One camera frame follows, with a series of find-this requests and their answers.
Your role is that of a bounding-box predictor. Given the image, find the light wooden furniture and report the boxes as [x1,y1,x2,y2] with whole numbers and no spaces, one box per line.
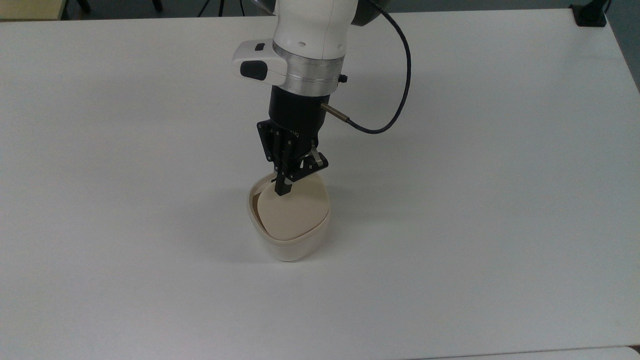
[0,0,68,22]

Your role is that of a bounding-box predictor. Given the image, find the cream plastic trash bin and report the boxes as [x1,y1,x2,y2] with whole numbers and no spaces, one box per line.
[247,173,332,262]

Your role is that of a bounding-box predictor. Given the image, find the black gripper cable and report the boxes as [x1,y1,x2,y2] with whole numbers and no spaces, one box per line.
[320,7,412,135]

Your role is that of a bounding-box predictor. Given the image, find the black tripod legs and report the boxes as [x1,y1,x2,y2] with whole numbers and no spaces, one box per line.
[197,0,247,18]

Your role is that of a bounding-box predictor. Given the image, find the beige trash bin lid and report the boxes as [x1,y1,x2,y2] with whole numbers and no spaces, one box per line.
[256,173,331,242]

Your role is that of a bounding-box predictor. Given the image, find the black table clamp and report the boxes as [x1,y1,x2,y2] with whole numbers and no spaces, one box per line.
[570,0,612,28]

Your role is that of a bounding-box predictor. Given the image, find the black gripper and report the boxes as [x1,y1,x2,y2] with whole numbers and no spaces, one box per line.
[256,86,330,197]

